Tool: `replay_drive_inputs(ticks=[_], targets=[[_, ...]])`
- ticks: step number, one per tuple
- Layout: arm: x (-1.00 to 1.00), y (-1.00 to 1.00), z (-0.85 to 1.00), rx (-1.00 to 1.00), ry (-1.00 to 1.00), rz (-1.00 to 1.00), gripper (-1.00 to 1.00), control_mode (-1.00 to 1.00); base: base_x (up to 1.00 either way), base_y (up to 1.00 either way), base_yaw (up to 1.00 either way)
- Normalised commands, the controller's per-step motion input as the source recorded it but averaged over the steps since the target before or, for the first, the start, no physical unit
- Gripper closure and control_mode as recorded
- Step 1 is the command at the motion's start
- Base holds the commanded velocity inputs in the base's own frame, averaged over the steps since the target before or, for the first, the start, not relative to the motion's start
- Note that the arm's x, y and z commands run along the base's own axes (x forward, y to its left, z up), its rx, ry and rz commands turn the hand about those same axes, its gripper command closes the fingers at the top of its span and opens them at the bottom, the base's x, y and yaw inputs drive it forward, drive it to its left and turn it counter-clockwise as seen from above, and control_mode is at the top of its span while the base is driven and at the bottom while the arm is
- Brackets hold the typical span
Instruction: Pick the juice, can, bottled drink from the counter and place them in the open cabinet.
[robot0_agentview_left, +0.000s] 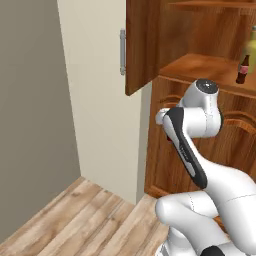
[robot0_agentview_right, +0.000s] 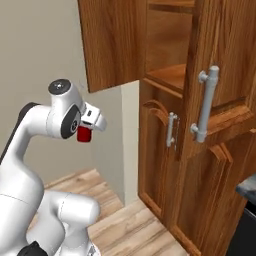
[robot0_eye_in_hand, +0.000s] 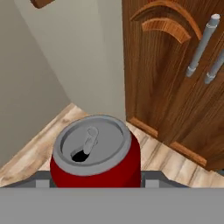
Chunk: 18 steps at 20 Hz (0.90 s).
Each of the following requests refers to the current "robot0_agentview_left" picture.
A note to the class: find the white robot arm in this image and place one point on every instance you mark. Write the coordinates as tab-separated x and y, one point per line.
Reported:
200	116

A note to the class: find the open wooden cabinet door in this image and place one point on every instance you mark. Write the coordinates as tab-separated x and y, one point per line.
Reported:
143	43

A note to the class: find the open wooden cabinet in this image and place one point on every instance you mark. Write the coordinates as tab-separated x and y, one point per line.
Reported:
203	40

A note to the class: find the brown bottled drink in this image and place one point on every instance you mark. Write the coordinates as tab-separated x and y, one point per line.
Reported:
242	75

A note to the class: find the yellow-green juice bottle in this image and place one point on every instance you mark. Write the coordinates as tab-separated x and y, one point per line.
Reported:
250	50

